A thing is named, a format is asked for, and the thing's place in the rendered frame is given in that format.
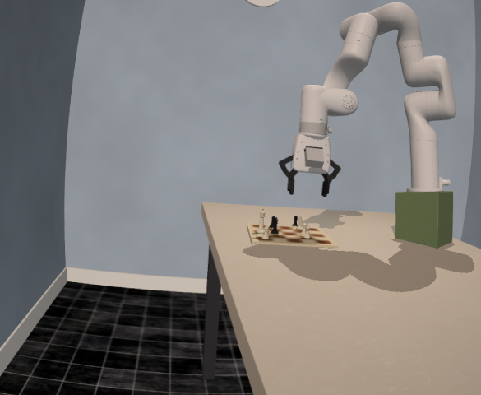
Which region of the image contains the brown and cream chessboard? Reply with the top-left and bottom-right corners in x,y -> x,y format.
247,223 -> 339,248

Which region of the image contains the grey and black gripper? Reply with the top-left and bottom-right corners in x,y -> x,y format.
279,132 -> 341,198

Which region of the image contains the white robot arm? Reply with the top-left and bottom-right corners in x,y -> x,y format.
299,2 -> 456,192

